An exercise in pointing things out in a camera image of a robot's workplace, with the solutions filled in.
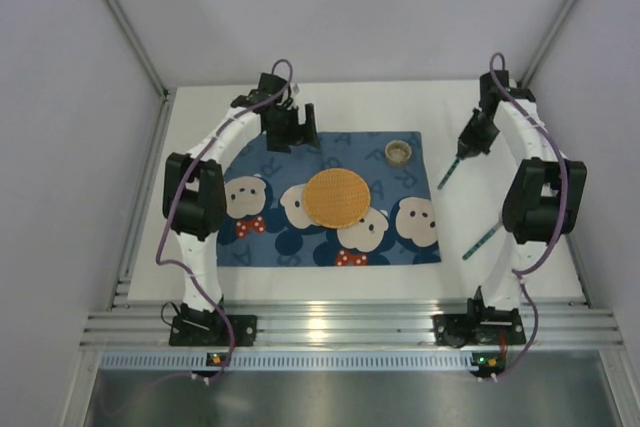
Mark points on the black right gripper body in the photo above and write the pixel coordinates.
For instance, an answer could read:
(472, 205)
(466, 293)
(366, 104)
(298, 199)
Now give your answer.
(465, 145)

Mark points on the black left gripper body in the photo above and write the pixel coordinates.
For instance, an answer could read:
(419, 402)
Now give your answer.
(292, 133)

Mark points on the silver fork green handle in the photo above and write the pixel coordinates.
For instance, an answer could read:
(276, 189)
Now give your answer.
(449, 173)

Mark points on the round woven bamboo plate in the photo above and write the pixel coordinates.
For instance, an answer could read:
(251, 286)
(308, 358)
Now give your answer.
(336, 198)

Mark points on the blue bear print placemat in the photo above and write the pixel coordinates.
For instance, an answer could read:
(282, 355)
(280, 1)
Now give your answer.
(267, 224)

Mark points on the small grey metal cup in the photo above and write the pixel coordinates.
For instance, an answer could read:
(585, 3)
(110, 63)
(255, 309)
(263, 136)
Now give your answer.
(398, 153)

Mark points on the silver spoon green handle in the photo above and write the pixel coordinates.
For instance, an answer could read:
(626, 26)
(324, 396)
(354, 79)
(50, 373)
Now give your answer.
(482, 241)

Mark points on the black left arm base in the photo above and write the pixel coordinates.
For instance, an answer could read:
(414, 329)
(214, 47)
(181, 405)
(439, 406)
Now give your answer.
(204, 329)

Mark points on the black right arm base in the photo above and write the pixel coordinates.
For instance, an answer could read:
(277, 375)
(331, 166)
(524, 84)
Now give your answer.
(479, 325)

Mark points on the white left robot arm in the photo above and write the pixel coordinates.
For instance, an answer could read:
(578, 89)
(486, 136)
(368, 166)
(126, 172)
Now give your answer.
(195, 198)

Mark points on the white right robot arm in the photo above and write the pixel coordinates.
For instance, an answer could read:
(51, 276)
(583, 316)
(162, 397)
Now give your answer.
(543, 199)

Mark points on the aluminium mounting rail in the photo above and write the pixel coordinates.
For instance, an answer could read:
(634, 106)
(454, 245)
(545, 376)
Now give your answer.
(336, 325)

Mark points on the perforated grey cable duct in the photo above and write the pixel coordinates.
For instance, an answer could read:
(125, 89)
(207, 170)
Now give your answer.
(312, 361)

